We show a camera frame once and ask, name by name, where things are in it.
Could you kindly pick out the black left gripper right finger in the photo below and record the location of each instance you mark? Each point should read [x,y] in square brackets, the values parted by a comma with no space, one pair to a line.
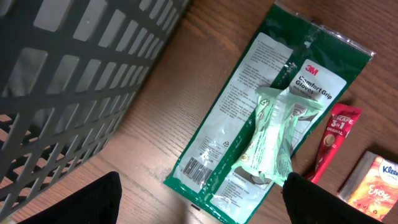
[307,203]

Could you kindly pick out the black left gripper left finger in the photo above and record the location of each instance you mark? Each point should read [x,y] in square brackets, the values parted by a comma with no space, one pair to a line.
[97,203]

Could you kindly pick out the mint green wipe packet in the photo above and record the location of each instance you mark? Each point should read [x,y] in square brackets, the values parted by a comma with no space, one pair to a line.
[268,155]

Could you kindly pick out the orange Kleenex tissue pack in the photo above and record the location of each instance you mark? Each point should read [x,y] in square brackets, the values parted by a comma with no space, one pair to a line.
[372,186]

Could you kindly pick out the red coffee stick sachet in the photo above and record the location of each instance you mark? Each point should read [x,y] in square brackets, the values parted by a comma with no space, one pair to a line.
[340,123]

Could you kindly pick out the green 3M glove package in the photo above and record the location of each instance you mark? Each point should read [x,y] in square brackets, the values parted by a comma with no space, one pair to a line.
[288,51]

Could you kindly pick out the grey plastic mesh basket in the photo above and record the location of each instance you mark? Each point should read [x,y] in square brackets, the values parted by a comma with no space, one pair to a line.
[69,71]

